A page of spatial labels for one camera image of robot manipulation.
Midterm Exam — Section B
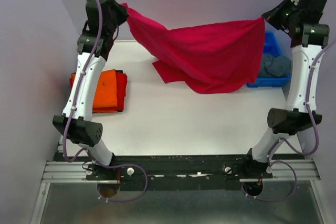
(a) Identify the aluminium frame rail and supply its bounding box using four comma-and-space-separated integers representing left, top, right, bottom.
32, 152, 323, 223

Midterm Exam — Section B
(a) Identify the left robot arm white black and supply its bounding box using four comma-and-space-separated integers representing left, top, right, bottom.
52, 0, 128, 179

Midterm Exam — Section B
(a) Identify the blue plastic bin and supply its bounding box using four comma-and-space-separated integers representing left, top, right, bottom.
247, 31, 290, 88

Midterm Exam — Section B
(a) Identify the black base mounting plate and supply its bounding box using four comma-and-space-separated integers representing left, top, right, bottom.
86, 155, 272, 191

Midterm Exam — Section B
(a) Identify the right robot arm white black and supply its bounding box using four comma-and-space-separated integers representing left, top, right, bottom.
241, 0, 330, 178

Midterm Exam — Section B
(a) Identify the folded orange t shirt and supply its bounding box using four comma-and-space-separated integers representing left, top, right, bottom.
69, 69, 118, 114

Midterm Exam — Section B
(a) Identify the magenta t shirt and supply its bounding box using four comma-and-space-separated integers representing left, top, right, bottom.
123, 3, 265, 94

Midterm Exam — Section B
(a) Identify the grey t shirt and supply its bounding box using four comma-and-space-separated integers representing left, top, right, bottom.
258, 54, 291, 78

